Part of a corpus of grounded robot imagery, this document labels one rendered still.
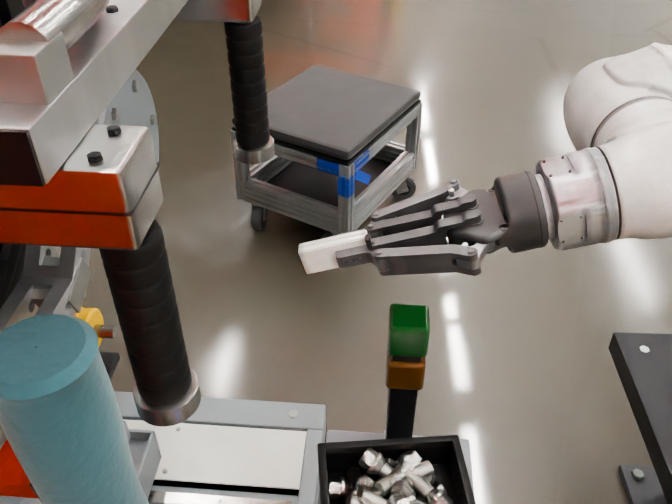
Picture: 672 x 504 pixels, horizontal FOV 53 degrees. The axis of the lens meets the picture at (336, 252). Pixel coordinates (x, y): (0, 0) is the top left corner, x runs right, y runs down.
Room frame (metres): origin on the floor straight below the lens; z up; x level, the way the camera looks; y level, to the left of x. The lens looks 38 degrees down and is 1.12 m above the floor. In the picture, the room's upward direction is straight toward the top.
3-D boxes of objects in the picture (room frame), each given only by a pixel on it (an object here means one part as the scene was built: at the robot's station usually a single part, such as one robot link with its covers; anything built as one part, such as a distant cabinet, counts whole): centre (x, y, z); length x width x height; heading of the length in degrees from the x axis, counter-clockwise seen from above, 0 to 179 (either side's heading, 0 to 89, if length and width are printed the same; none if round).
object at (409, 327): (0.48, -0.07, 0.64); 0.04 x 0.04 x 0.04; 85
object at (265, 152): (0.64, 0.09, 0.83); 0.04 x 0.04 x 0.16
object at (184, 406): (0.30, 0.12, 0.83); 0.04 x 0.04 x 0.16
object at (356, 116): (1.61, 0.01, 0.17); 0.43 x 0.36 x 0.34; 149
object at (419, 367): (0.48, -0.07, 0.59); 0.04 x 0.04 x 0.04; 85
